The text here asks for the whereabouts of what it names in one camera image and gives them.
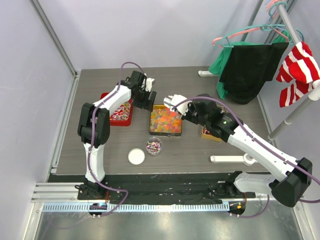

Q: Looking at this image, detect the small gold lollipop tin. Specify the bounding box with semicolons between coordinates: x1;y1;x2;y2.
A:
201;105;228;143

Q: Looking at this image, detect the teal clothes hanger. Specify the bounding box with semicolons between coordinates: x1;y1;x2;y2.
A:
211;24;295;48

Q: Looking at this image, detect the gold gummy tin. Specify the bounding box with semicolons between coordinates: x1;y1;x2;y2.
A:
148;105;183;137

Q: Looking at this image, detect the aluminium frame rail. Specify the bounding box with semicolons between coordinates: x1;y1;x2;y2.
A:
32;182;306;213

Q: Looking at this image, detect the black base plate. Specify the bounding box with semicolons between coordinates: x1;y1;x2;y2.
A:
75;173;256;205

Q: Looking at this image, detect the green hanging garment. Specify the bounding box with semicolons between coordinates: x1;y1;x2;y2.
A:
208;34;291;100

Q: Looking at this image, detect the red candy tin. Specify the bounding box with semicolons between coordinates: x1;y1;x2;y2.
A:
109;99;134;127

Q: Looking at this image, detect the white clothes rack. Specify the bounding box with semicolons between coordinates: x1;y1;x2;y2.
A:
198;0;320;166

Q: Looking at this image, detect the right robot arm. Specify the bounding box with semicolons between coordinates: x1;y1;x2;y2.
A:
172;94;313;208

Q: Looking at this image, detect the pink clothes hanger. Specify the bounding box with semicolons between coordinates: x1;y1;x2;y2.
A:
212;0;290;48

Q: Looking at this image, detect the silver metal scoop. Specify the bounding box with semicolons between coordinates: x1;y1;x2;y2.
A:
163;95;175;108

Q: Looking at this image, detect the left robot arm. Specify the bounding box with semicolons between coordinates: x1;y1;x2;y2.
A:
76;70;157;200

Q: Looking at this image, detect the clear round jar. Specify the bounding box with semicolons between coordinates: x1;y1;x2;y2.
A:
145;137;163;157

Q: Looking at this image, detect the red white striped sock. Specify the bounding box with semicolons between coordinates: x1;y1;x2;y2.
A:
276;41;320;108

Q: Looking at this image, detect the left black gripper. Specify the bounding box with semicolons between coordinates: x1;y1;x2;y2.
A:
132;87;157;112

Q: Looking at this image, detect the black hanging cloth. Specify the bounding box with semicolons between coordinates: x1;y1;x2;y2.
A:
219;41;290;105

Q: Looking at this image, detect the white round lid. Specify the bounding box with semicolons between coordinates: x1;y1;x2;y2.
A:
127;148;145;165

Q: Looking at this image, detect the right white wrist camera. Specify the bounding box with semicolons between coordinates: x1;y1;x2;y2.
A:
169;94;192;116

